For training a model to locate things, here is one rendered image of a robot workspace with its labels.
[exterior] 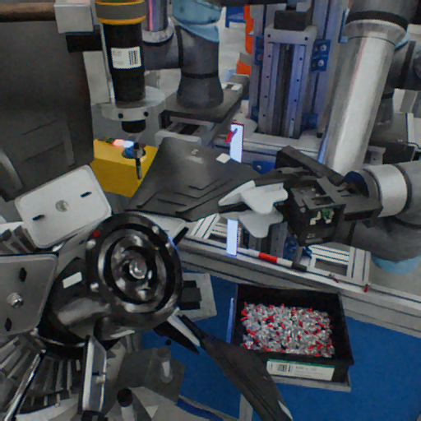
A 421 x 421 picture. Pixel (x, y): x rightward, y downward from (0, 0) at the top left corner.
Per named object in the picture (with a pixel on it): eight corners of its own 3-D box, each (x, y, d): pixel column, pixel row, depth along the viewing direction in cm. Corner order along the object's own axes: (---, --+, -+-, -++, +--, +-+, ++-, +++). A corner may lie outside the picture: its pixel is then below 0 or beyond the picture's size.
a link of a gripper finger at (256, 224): (227, 234, 53) (293, 222, 55) (215, 205, 58) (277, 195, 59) (227, 251, 55) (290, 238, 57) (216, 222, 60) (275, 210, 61)
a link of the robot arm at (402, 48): (352, 77, 116) (363, 25, 108) (404, 84, 111) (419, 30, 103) (344, 90, 107) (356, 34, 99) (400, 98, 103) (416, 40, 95)
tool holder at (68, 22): (75, 126, 38) (50, 9, 33) (77, 99, 44) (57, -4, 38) (170, 117, 40) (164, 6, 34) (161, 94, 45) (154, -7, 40)
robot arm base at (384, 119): (338, 108, 123) (345, 75, 117) (392, 115, 119) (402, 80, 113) (332, 128, 112) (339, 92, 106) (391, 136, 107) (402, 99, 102)
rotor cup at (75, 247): (-17, 326, 40) (44, 297, 32) (48, 215, 49) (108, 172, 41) (102, 381, 47) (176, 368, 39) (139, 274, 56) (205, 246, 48)
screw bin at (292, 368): (228, 372, 77) (229, 349, 73) (233, 304, 90) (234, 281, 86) (347, 386, 75) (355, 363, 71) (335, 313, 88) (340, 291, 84)
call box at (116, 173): (83, 191, 99) (74, 151, 93) (106, 172, 107) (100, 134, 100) (140, 205, 94) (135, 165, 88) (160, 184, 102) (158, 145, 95)
